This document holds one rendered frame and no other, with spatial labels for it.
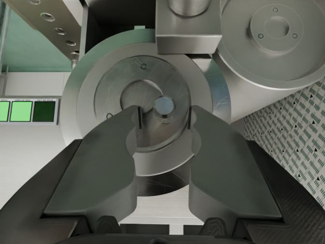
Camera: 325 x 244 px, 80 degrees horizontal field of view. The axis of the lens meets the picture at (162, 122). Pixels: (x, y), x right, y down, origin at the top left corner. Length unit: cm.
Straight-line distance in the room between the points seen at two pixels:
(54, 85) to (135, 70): 331
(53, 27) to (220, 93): 41
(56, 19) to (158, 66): 35
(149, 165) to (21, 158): 49
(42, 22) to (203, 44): 39
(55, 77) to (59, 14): 305
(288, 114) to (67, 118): 26
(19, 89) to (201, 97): 364
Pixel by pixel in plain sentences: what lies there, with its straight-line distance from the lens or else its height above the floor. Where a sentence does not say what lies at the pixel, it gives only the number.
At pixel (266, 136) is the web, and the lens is 35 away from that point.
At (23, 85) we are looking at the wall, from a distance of 373.
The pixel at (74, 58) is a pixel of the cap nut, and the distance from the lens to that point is 58.
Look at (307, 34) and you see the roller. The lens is 24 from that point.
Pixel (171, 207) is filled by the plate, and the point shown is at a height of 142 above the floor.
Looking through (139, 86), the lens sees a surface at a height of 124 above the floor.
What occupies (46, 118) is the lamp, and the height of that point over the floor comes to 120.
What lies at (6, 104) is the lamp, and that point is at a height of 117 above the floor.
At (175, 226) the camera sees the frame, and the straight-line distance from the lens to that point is 53.
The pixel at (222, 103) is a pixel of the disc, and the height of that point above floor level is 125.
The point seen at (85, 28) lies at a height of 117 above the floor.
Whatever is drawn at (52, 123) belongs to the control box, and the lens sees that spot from 57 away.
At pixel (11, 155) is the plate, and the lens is 63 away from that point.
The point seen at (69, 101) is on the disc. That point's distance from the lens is 19.
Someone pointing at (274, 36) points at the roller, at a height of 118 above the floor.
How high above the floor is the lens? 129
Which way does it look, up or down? 9 degrees down
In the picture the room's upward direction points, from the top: 179 degrees counter-clockwise
